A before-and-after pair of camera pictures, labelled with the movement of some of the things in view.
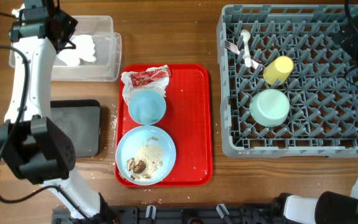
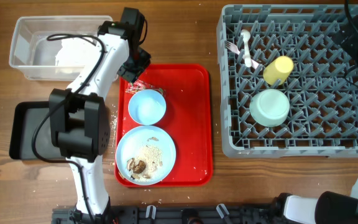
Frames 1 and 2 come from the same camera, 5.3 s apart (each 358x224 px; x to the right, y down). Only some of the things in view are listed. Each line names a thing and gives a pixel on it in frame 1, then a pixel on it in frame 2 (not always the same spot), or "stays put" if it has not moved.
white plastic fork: [233, 48] stays put
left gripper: [70, 21] → [132, 74]
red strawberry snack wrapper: [140, 79] → [137, 85]
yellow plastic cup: [279, 68] stays put
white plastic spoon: [247, 35] stays put
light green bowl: [269, 107] stays put
